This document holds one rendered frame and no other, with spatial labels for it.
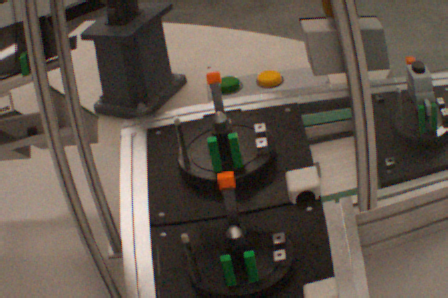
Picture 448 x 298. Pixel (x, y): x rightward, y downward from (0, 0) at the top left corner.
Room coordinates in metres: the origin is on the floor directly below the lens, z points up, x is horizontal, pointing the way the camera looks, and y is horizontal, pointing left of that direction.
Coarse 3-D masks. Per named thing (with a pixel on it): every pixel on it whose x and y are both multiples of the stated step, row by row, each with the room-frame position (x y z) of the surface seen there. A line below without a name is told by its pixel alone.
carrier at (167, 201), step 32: (160, 128) 1.16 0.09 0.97; (192, 128) 1.14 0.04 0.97; (224, 128) 1.03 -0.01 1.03; (256, 128) 1.05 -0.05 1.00; (288, 128) 1.09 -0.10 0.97; (160, 160) 1.08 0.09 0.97; (192, 160) 1.03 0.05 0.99; (224, 160) 1.02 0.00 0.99; (256, 160) 1.00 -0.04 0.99; (288, 160) 1.01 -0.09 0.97; (160, 192) 1.00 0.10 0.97; (192, 192) 0.99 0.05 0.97; (256, 192) 0.96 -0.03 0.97; (288, 192) 0.93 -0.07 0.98; (320, 192) 0.92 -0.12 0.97; (160, 224) 0.93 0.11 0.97
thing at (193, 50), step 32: (192, 32) 1.70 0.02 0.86; (224, 32) 1.66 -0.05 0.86; (96, 64) 1.66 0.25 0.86; (192, 64) 1.54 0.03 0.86; (224, 64) 1.51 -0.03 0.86; (256, 64) 1.49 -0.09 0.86; (288, 64) 1.47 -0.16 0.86; (32, 96) 1.61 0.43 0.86; (96, 96) 1.51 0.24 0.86; (192, 96) 1.41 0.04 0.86; (32, 160) 1.33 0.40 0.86
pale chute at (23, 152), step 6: (0, 132) 1.04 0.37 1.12; (6, 132) 1.07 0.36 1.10; (0, 138) 1.03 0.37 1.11; (6, 138) 1.06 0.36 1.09; (12, 138) 1.08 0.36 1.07; (12, 150) 1.07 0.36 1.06; (18, 150) 1.10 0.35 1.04; (24, 150) 1.12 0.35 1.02; (30, 150) 1.15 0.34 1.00; (0, 156) 1.12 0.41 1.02; (6, 156) 1.12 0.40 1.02; (12, 156) 1.12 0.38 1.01; (18, 156) 1.12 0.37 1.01; (24, 156) 1.12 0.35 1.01; (30, 156) 1.14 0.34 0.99
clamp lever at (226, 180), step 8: (224, 176) 0.87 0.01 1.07; (232, 176) 0.87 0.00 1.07; (224, 184) 0.87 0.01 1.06; (232, 184) 0.86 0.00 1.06; (224, 192) 0.85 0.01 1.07; (232, 192) 0.85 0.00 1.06; (224, 200) 0.86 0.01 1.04; (232, 200) 0.86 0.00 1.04; (232, 208) 0.86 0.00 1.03; (232, 216) 0.85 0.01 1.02; (232, 224) 0.85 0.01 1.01; (240, 224) 0.85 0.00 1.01
